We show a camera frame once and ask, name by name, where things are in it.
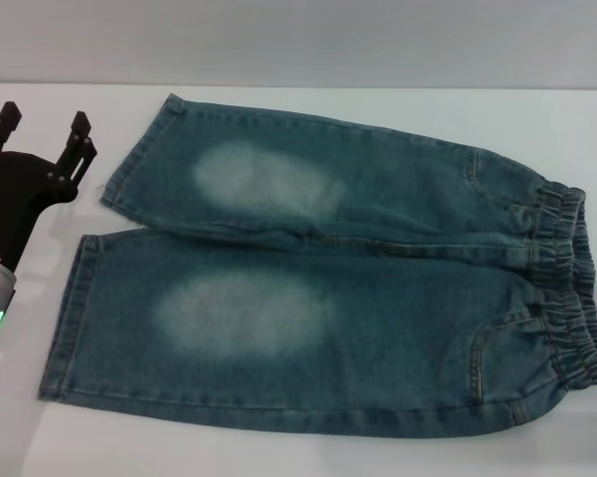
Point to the blue denim shorts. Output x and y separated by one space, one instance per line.
357 318

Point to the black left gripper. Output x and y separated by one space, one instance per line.
15 199

